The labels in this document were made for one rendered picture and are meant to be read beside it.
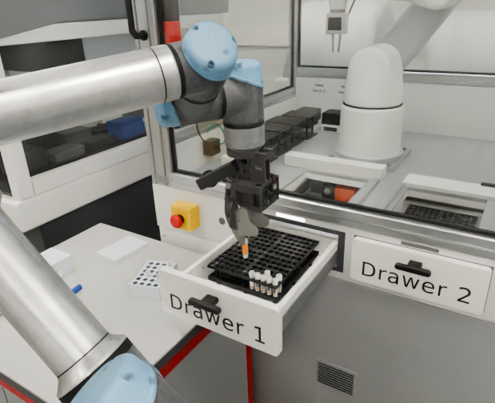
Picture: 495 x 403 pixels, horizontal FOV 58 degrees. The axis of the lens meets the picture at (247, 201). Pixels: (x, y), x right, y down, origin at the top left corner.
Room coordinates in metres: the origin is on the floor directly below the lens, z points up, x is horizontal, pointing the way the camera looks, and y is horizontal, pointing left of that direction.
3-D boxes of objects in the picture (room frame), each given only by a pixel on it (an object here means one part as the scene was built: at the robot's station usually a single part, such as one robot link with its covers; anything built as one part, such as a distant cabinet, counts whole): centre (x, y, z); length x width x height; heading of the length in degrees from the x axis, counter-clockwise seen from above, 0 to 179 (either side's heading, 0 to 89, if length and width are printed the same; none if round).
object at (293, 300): (0.91, -0.04, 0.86); 0.40 x 0.26 x 0.06; 147
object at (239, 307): (0.74, 0.07, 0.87); 0.29 x 0.02 x 0.11; 57
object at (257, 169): (0.80, -0.01, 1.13); 0.09 x 0.08 x 0.12; 57
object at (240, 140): (0.80, 0.00, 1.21); 0.08 x 0.08 x 0.05
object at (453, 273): (0.84, -0.37, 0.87); 0.29 x 0.02 x 0.11; 57
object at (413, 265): (0.81, -0.35, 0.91); 0.07 x 0.04 x 0.01; 57
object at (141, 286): (0.99, 0.25, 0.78); 0.12 x 0.08 x 0.04; 165
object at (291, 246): (0.91, -0.04, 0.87); 0.22 x 0.18 x 0.06; 147
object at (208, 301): (0.71, 0.08, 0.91); 0.07 x 0.04 x 0.01; 57
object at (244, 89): (0.80, 0.00, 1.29); 0.09 x 0.08 x 0.11; 114
